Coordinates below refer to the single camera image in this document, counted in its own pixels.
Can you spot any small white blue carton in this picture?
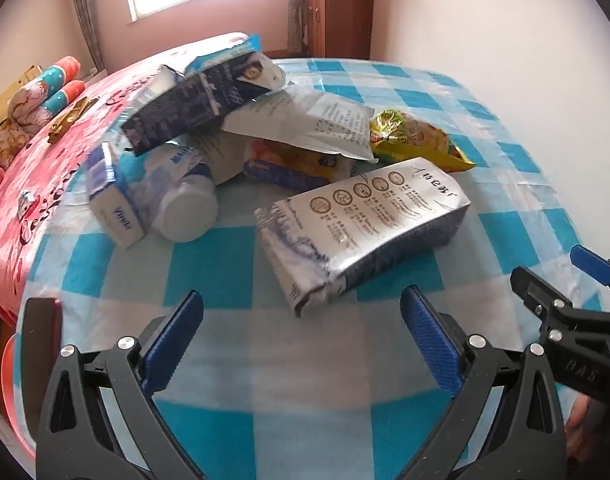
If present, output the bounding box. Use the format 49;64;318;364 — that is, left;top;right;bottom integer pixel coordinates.
86;141;149;251

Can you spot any black smartphone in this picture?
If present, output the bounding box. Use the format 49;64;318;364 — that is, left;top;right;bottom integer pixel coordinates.
22;296;62;361

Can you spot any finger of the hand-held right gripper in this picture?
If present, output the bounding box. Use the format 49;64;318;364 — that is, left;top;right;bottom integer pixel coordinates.
570;245;610;306
511;266;586;346

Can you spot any blue checked tablecloth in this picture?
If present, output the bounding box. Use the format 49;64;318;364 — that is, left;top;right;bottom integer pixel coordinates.
15;57;606;480

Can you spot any white plastic bottle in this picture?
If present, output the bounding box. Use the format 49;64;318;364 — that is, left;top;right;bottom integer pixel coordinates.
149;147;219;243

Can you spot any yellow bear print pillow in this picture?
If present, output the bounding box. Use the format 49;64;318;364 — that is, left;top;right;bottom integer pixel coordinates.
0;120;28;171

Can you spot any pink printed bed blanket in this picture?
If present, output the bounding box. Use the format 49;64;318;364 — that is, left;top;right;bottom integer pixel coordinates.
0;31;258;361

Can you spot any yellow orange snack packet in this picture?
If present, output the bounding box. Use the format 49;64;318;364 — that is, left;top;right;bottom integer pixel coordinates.
241;139;358;187

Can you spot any person's right hand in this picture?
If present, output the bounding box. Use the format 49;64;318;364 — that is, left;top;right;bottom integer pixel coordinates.
566;394;593;443

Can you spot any silver packet with text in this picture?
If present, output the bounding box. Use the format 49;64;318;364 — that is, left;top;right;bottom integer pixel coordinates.
224;84;377;163

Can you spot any dark blue carton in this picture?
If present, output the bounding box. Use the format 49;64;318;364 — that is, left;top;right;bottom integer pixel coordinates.
121;64;253;155

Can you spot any brown wooden wardrobe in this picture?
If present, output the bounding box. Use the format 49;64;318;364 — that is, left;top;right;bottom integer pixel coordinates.
299;0;376;60

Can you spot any yellow green snack packet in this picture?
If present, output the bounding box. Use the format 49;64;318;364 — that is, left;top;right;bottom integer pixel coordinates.
369;109;478;174

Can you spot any small packet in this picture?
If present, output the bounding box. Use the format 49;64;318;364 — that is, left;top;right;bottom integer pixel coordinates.
18;191;42;217

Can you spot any orange plastic bin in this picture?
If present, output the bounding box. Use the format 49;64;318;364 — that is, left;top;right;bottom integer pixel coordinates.
0;332;38;461

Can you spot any gold cloth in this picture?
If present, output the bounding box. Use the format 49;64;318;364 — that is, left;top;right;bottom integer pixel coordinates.
48;96;98;142

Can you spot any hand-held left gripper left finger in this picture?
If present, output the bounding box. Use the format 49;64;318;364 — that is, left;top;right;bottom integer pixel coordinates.
35;289;206;480

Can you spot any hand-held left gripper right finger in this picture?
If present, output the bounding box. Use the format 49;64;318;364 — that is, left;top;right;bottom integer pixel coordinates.
399;284;568;480

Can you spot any white grey printed packet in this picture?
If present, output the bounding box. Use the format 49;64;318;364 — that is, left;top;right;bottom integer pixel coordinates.
192;130;258;184

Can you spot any rolled patterned quilt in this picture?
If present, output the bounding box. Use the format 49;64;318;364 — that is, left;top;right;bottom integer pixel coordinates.
8;79;87;128
32;56;82;93

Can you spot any blue white snack packet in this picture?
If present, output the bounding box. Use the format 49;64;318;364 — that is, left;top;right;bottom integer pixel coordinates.
184;34;287;97

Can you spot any checked curtain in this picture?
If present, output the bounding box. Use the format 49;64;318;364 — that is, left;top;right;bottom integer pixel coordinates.
286;0;308;57
66;0;107;73

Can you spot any silver packet with round icons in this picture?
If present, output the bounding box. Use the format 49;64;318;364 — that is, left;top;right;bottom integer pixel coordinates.
254;156;472;318

